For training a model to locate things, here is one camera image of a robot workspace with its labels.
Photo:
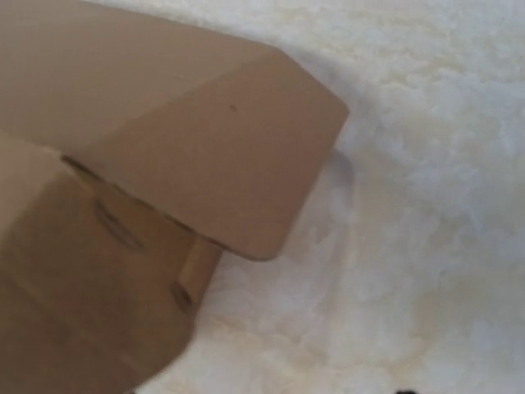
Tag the brown cardboard box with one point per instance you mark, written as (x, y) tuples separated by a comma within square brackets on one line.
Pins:
[(135, 151)]

